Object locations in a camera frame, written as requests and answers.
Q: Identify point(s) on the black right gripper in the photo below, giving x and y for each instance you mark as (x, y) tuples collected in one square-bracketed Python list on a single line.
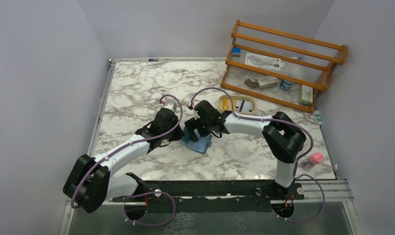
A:
[(192, 124)]

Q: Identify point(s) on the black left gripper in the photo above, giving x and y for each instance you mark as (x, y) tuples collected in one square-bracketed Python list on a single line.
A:
[(178, 135)]

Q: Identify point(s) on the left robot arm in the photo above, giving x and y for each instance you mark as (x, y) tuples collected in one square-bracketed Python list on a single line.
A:
[(89, 183)]

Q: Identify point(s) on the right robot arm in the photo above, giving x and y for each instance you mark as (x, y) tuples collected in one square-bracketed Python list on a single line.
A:
[(284, 138)]

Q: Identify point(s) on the gold card with stripe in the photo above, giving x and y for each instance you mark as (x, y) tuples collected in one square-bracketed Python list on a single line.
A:
[(227, 105)]

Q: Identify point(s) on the grey card upper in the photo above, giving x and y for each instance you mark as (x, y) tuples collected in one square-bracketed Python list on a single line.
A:
[(244, 106)]

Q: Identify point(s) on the cream oval tray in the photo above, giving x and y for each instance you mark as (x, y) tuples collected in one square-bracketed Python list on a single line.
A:
[(238, 97)]

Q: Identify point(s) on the olive tape dispenser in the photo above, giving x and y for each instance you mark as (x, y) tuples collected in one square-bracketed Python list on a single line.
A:
[(251, 84)]

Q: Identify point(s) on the grey stapler box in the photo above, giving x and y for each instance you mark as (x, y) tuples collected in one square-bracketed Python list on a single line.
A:
[(266, 81)]

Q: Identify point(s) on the blue grey eraser block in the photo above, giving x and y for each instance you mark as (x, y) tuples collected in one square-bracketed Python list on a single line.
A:
[(236, 52)]

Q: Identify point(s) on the white printed flat package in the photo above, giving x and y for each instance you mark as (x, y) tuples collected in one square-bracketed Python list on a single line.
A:
[(264, 62)]

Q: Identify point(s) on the orange wooden shelf rack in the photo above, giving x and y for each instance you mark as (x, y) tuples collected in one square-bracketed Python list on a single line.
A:
[(308, 62)]

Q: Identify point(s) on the green white small box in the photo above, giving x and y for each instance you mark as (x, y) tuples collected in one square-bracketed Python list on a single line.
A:
[(306, 95)]

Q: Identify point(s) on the green white tube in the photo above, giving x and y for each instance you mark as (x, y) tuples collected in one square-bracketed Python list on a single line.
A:
[(319, 119)]

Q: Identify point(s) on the pink small bottle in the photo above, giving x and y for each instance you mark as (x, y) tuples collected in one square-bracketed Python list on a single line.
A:
[(313, 160)]

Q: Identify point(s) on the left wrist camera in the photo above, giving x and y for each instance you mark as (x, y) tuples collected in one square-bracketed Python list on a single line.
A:
[(171, 106)]

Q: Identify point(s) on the aluminium frame rail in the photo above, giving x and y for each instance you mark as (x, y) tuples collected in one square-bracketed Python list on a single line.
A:
[(220, 196)]

